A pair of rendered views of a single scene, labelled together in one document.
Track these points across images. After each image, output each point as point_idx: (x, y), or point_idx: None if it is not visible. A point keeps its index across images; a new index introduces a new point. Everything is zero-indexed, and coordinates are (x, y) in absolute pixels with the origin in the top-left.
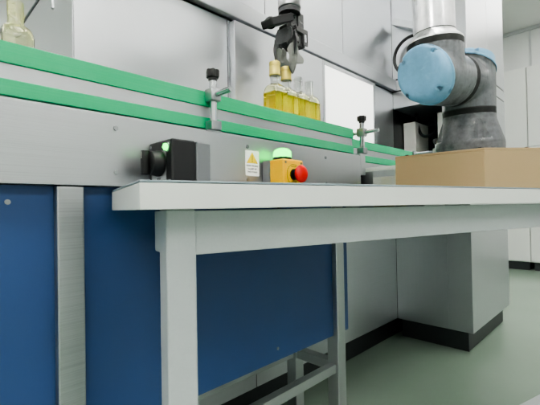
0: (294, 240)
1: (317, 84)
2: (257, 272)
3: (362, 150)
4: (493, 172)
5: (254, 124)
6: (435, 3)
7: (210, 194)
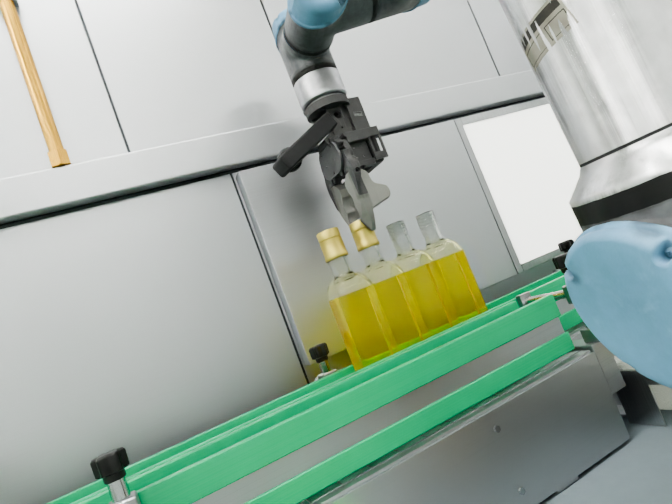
0: None
1: (460, 174)
2: None
3: (593, 336)
4: None
5: (275, 479)
6: (604, 63)
7: None
